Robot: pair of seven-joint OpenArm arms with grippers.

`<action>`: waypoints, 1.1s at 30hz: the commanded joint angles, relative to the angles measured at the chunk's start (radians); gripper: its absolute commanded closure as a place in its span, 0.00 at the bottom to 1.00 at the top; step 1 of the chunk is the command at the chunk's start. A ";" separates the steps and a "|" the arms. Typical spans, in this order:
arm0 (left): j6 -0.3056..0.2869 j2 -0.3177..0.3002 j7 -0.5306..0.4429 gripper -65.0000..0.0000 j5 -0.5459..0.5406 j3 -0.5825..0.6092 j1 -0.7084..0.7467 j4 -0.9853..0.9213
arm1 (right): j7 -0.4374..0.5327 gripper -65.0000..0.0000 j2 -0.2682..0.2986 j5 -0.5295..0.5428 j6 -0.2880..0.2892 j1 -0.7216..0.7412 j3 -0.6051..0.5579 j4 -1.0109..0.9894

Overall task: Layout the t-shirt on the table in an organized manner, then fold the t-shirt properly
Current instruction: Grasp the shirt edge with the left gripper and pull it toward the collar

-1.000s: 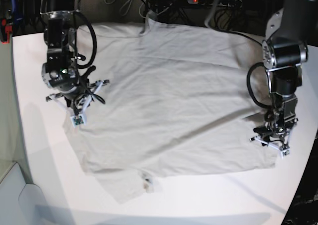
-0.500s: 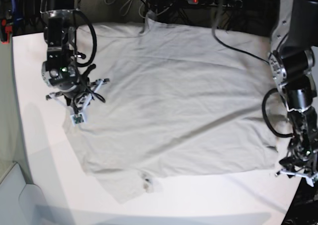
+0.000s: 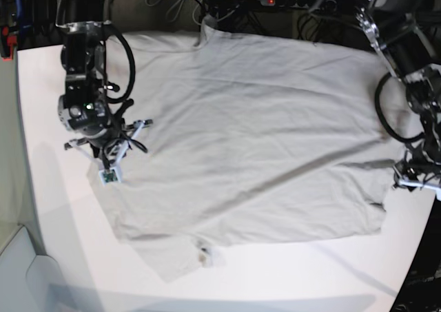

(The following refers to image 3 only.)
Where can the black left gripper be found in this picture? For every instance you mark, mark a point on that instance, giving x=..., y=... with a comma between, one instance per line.
x=415, y=165

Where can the red and black clamp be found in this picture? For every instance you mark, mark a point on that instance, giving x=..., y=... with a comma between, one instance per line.
x=8, y=42

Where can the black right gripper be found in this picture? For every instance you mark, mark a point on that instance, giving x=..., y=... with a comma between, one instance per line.
x=105, y=131

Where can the black power strip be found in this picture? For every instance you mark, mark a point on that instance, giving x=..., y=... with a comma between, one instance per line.
x=329, y=5

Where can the grey t-shirt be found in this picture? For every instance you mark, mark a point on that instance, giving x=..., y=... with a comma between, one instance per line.
x=255, y=140

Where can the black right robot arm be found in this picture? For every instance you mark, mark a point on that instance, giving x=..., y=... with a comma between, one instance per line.
x=87, y=26

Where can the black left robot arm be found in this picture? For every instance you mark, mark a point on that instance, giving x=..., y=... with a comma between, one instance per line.
x=393, y=31

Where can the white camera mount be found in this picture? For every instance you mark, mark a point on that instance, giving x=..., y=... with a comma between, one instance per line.
x=117, y=160
x=415, y=184

